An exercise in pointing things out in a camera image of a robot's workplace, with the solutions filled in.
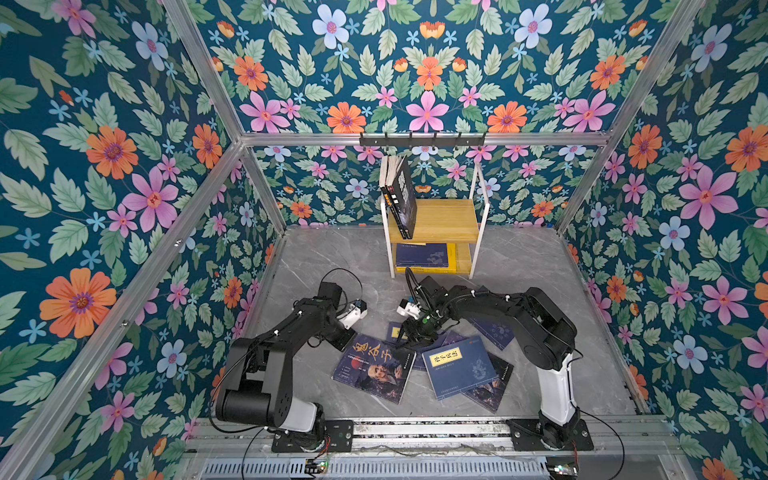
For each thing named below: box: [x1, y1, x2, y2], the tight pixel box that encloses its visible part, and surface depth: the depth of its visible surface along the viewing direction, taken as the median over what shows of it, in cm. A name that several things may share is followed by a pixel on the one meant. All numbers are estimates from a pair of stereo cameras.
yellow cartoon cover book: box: [396, 243, 457, 274], surface depth 103 cm
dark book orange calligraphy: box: [331, 334, 417, 405], surface depth 84 cm
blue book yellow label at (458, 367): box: [421, 336, 497, 400], surface depth 84 cm
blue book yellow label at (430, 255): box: [395, 243, 449, 268], surface depth 103 cm
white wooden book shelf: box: [381, 162, 490, 279], surface depth 93 cm
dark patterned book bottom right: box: [461, 352, 515, 414], surface depth 82 cm
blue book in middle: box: [386, 322, 409, 344], surface depth 92 cm
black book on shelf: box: [380, 155, 403, 221], surface depth 80 cm
